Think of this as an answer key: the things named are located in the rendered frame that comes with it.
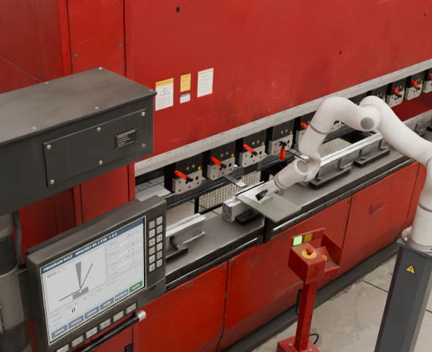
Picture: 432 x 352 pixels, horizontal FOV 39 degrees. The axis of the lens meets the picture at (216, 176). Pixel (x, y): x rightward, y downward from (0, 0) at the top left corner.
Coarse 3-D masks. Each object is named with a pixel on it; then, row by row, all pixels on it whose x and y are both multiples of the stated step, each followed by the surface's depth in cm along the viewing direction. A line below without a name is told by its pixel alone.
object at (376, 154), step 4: (384, 148) 377; (372, 152) 372; (376, 152) 372; (380, 152) 372; (384, 152) 373; (388, 152) 376; (364, 156) 366; (368, 156) 366; (372, 156) 367; (376, 156) 368; (380, 156) 371; (356, 160) 362; (360, 160) 362; (364, 160) 362; (368, 160) 363; (372, 160) 366; (356, 164) 361; (360, 164) 359; (364, 164) 362
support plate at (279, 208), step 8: (240, 200) 300; (248, 200) 299; (272, 200) 300; (280, 200) 300; (288, 200) 301; (256, 208) 293; (264, 208) 294; (272, 208) 294; (280, 208) 294; (288, 208) 295; (296, 208) 295; (272, 216) 288; (280, 216) 289; (288, 216) 290
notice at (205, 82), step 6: (198, 72) 246; (204, 72) 249; (210, 72) 251; (198, 78) 248; (204, 78) 250; (210, 78) 253; (198, 84) 249; (204, 84) 252; (210, 84) 254; (198, 90) 250; (204, 90) 253; (210, 90) 255; (198, 96) 252
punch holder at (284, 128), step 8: (288, 120) 301; (272, 128) 295; (280, 128) 299; (288, 128) 303; (272, 136) 297; (280, 136) 301; (288, 136) 305; (272, 144) 299; (288, 144) 308; (264, 152) 305; (272, 152) 302
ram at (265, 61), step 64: (192, 0) 230; (256, 0) 252; (320, 0) 280; (384, 0) 316; (192, 64) 243; (256, 64) 268; (320, 64) 300; (384, 64) 341; (192, 128) 257; (256, 128) 286
